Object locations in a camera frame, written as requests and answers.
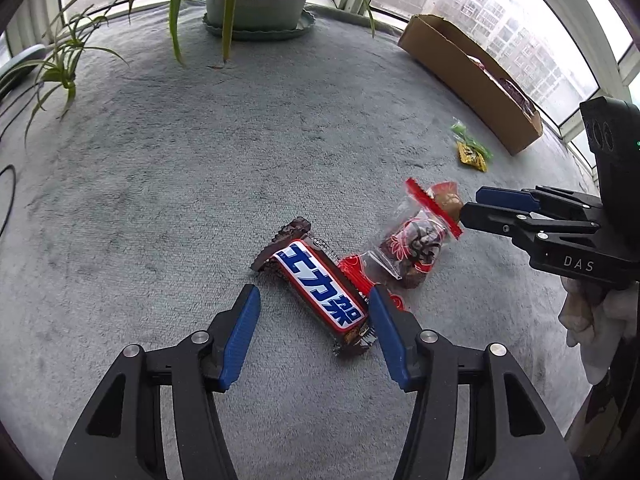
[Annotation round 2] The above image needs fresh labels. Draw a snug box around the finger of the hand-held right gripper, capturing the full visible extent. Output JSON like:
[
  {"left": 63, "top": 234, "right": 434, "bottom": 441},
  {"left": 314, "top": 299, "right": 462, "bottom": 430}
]
[
  {"left": 475, "top": 185, "right": 603, "bottom": 221},
  {"left": 459, "top": 201, "right": 601, "bottom": 256}
]

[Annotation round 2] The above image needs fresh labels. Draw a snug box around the yellow candy packet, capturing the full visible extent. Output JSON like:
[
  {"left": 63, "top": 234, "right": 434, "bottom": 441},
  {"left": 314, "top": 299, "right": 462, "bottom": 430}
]
[{"left": 456, "top": 141, "right": 488, "bottom": 173}]

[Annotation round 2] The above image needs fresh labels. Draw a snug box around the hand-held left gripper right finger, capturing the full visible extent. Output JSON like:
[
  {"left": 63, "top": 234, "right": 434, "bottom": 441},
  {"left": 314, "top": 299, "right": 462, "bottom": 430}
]
[{"left": 367, "top": 284, "right": 581, "bottom": 480}]

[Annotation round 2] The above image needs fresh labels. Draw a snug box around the person's right hand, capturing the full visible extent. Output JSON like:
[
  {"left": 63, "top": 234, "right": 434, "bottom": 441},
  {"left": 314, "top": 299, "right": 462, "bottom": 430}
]
[{"left": 557, "top": 277, "right": 640, "bottom": 386}]

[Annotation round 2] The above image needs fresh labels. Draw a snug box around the grey round object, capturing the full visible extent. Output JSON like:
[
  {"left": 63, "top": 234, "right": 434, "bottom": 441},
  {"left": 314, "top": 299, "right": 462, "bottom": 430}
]
[{"left": 0, "top": 44, "right": 47, "bottom": 93}]

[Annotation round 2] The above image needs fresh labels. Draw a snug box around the green pot saucer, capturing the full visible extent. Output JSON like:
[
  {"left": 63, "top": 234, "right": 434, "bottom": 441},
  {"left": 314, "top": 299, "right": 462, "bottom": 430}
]
[{"left": 202, "top": 5, "right": 317, "bottom": 42}]

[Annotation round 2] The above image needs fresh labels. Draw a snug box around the brown cardboard box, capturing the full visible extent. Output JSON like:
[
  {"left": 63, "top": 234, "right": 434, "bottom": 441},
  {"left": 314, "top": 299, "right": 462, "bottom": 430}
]
[{"left": 398, "top": 14, "right": 544, "bottom": 157}]

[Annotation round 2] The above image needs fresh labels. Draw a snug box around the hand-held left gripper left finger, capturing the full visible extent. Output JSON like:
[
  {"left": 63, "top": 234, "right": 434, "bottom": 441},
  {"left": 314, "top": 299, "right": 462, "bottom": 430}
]
[{"left": 52, "top": 284, "right": 262, "bottom": 480}]

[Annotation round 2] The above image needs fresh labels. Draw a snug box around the clear red-sealed pastry packet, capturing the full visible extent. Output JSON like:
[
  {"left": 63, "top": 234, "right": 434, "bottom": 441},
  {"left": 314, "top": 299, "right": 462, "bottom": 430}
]
[
  {"left": 492, "top": 77, "right": 537, "bottom": 117},
  {"left": 339, "top": 177, "right": 465, "bottom": 311}
]

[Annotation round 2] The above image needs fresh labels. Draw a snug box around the spider plant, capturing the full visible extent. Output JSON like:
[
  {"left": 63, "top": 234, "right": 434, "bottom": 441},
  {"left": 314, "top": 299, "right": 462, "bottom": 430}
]
[{"left": 22, "top": 0, "right": 378, "bottom": 136}]

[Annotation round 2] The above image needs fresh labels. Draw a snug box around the person's right forearm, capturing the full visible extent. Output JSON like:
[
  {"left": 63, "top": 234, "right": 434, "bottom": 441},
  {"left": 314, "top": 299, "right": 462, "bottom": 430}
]
[{"left": 565, "top": 340, "right": 640, "bottom": 461}]

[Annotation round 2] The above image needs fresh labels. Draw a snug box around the large brown chocolate bar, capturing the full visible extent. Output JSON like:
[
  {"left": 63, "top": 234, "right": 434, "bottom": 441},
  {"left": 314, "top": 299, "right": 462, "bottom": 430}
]
[{"left": 251, "top": 216, "right": 377, "bottom": 358}]

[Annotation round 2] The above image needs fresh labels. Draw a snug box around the round brown wrapped candy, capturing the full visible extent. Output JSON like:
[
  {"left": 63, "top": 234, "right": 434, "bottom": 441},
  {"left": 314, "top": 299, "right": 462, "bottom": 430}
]
[{"left": 427, "top": 181, "right": 465, "bottom": 221}]

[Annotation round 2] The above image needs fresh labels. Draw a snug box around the white window frame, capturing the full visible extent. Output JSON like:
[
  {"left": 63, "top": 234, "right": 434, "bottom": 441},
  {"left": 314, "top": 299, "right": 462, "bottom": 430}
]
[{"left": 0, "top": 0, "right": 640, "bottom": 171}]

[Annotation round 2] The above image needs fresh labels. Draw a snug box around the green wrapped candy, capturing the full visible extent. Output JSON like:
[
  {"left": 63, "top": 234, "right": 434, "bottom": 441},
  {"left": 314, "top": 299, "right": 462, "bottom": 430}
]
[{"left": 451, "top": 117, "right": 493, "bottom": 163}]

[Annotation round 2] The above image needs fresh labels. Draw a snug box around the black cable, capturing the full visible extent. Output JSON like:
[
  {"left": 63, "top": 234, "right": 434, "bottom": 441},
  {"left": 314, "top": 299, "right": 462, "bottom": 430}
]
[{"left": 0, "top": 164, "right": 17, "bottom": 238}]

